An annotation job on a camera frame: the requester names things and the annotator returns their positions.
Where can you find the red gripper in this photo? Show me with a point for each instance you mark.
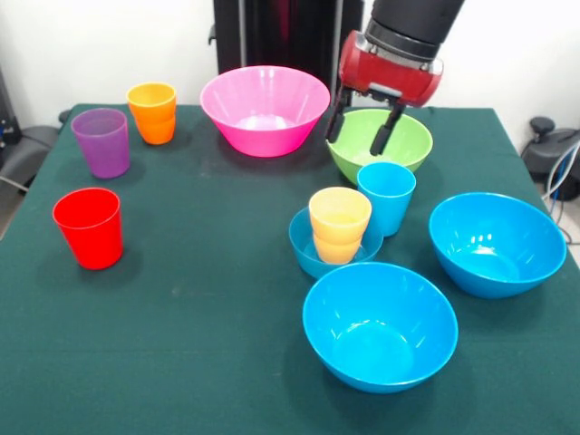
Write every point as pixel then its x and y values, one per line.
pixel 389 77

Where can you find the yellow cup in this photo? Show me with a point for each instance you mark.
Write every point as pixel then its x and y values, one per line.
pixel 337 222

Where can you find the small blue bowl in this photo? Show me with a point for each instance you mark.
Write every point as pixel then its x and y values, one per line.
pixel 301 254

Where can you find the green bowl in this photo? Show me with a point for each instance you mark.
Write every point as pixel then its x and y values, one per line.
pixel 408 140

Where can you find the blue cup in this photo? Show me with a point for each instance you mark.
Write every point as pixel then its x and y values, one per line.
pixel 389 213

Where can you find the pink bowl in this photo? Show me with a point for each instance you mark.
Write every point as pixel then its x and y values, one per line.
pixel 263 104

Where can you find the black chair base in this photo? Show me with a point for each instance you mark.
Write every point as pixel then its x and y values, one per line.
pixel 544 154

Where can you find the large blue bowl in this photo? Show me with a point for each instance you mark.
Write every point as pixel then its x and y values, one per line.
pixel 380 344
pixel 498 254

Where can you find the orange cup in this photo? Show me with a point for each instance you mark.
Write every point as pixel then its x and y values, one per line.
pixel 154 118

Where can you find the purple cup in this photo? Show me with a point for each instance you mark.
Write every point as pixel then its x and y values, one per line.
pixel 102 149

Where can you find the dark green tablecloth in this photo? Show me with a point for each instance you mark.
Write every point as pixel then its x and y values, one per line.
pixel 181 340

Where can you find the red cup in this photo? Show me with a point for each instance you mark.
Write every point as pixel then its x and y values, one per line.
pixel 90 235

